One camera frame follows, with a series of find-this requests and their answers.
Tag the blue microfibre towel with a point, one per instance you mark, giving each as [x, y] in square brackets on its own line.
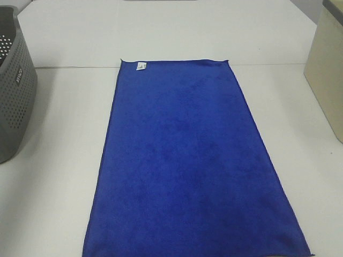
[184, 170]

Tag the grey perforated plastic basket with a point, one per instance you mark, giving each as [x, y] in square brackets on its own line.
[19, 82]

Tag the beige plastic basket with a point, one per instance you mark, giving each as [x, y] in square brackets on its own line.
[323, 69]

